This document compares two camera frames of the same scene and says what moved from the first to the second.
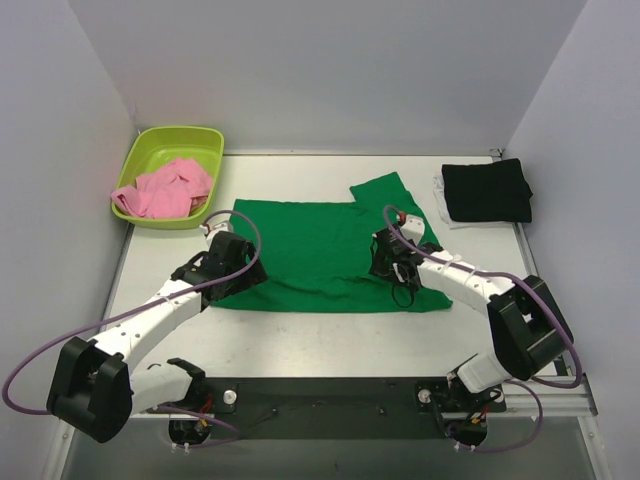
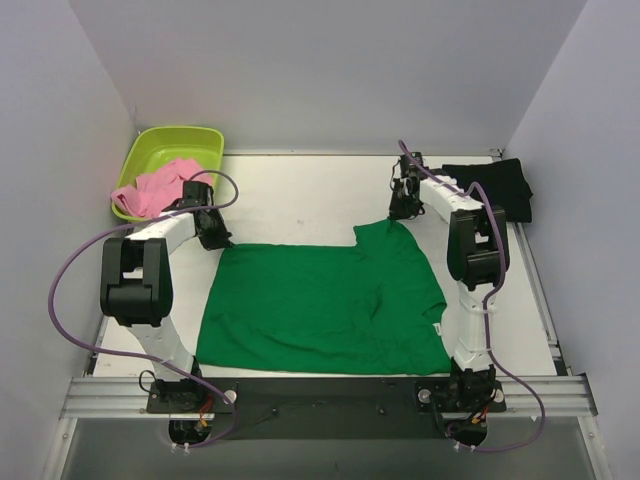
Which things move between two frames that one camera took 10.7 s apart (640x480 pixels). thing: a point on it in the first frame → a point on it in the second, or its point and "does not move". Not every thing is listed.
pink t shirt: [174, 191] does not move
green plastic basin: [153, 148] does not move
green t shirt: [317, 255] → [374, 308]
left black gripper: [248, 272] → [212, 228]
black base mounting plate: [336, 409] does not move
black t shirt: [486, 192] does not move
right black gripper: [382, 262] → [403, 203]
